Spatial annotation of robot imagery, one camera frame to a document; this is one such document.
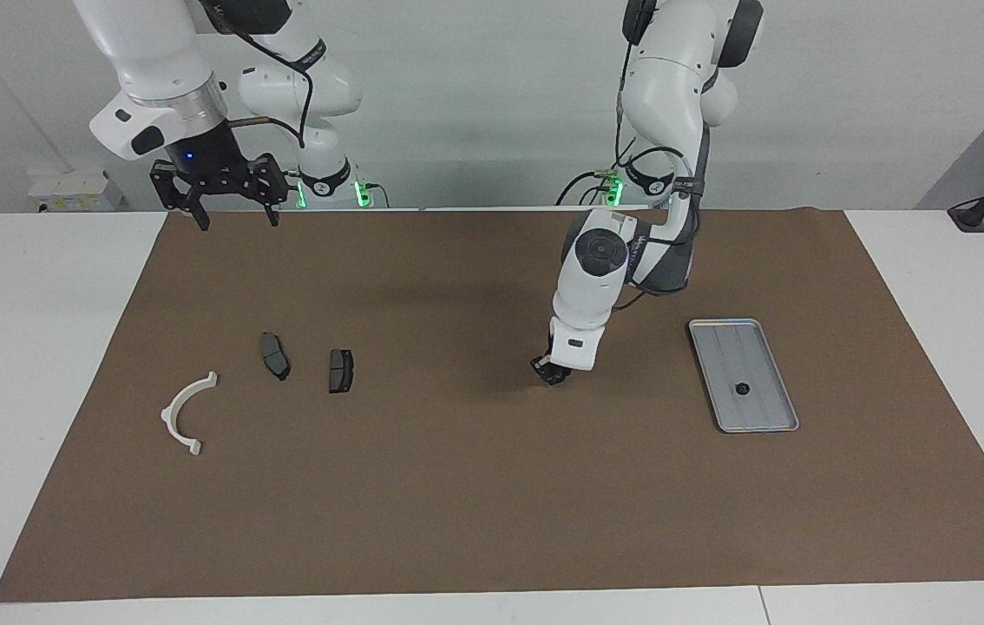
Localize dark rectangular brake pad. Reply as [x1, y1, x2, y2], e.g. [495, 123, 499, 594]
[327, 348, 356, 395]

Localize silver metal tray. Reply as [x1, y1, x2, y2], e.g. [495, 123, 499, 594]
[688, 319, 801, 434]

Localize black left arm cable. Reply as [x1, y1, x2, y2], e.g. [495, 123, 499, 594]
[613, 0, 712, 312]

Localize white box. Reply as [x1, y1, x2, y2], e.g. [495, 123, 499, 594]
[28, 169, 124, 212]

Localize brown table mat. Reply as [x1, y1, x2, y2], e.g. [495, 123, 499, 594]
[0, 207, 984, 603]

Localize white curved plastic bracket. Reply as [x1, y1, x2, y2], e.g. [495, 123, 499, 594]
[160, 371, 220, 457]

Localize black base cable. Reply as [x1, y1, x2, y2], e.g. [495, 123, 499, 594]
[266, 169, 298, 211]
[555, 130, 639, 207]

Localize dark curved brake pad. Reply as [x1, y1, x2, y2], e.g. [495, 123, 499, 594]
[258, 332, 292, 382]

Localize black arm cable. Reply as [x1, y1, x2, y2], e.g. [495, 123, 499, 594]
[201, 0, 315, 150]
[613, 0, 712, 312]

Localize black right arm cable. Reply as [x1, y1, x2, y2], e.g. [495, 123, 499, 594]
[201, 0, 315, 150]

